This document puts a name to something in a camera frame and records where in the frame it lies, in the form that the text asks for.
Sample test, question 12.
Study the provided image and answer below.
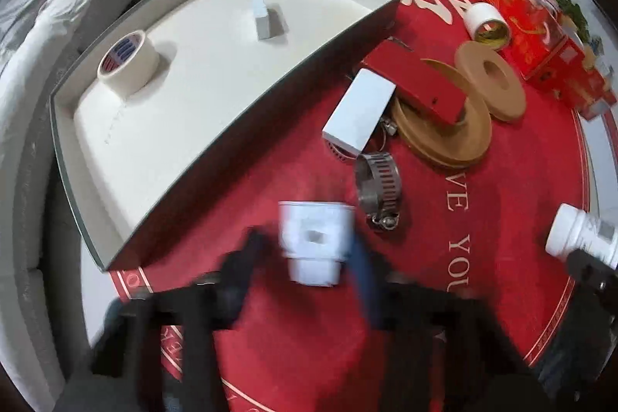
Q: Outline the white plug adapter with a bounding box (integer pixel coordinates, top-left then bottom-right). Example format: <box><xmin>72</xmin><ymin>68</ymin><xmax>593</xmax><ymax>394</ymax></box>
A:
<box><xmin>278</xmin><ymin>201</ymin><xmax>354</xmax><ymax>288</ymax></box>

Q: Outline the white pill bottle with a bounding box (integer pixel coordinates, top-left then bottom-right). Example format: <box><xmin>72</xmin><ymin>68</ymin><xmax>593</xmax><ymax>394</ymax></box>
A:
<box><xmin>545</xmin><ymin>204</ymin><xmax>617</xmax><ymax>270</ymax></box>

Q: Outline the small wooden disc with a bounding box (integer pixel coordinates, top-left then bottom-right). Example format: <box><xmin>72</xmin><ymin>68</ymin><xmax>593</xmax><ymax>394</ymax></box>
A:
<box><xmin>455</xmin><ymin>41</ymin><xmax>527</xmax><ymax>122</ymax></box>

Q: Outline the red round tablecloth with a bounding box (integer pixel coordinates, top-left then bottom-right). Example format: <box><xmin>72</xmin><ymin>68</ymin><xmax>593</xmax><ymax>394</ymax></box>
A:
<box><xmin>108</xmin><ymin>0</ymin><xmax>595</xmax><ymax>412</ymax></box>

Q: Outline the grey white shallow tray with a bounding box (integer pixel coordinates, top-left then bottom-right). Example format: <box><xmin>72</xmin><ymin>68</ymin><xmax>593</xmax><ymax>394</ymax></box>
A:
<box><xmin>50</xmin><ymin>0</ymin><xmax>400</xmax><ymax>271</ymax></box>

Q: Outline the white rectangular box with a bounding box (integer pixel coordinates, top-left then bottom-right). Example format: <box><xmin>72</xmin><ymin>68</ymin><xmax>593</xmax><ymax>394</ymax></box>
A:
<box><xmin>322</xmin><ymin>69</ymin><xmax>396</xmax><ymax>158</ymax></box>

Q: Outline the grey covered sofa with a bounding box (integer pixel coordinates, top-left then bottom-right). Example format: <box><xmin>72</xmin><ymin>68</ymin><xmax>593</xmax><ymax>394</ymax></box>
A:
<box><xmin>1</xmin><ymin>0</ymin><xmax>132</xmax><ymax>411</ymax></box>

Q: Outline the red flip case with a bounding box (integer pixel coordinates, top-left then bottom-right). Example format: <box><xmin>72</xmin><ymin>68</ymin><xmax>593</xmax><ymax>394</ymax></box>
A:
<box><xmin>362</xmin><ymin>39</ymin><xmax>467</xmax><ymax>127</ymax></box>

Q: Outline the cream masking tape roll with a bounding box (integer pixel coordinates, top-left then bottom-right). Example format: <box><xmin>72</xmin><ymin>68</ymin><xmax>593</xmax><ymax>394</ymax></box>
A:
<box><xmin>96</xmin><ymin>30</ymin><xmax>160</xmax><ymax>99</ymax></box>

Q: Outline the small white block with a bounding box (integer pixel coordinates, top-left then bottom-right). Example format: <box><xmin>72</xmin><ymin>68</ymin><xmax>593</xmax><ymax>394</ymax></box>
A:
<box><xmin>250</xmin><ymin>0</ymin><xmax>285</xmax><ymax>41</ymax></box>

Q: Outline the white double-sided tape roll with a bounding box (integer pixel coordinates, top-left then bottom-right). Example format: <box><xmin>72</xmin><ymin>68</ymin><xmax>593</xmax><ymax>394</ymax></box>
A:
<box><xmin>463</xmin><ymin>2</ymin><xmax>511</xmax><ymax>51</ymax></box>

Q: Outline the red gift box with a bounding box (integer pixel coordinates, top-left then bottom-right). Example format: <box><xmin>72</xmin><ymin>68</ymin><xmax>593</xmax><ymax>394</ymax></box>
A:
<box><xmin>479</xmin><ymin>0</ymin><xmax>617</xmax><ymax>119</ymax></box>

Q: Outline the metal hose clamp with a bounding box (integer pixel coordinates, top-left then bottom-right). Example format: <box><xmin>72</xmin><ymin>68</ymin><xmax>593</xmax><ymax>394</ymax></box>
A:
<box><xmin>354</xmin><ymin>152</ymin><xmax>402</xmax><ymax>231</ymax></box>

